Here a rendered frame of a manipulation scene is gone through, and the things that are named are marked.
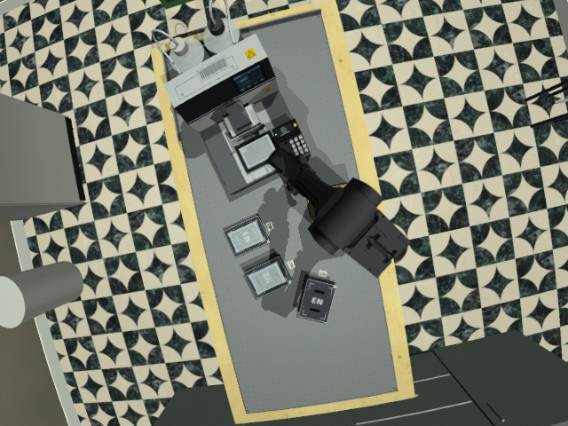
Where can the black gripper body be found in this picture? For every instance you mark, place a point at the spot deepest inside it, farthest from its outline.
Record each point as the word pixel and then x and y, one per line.
pixel 284 179

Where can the white plastic bottle with black cap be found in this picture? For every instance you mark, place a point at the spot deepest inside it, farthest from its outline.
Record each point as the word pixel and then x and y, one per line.
pixel 217 37

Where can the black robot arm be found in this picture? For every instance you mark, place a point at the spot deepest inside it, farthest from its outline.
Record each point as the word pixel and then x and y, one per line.
pixel 344 220

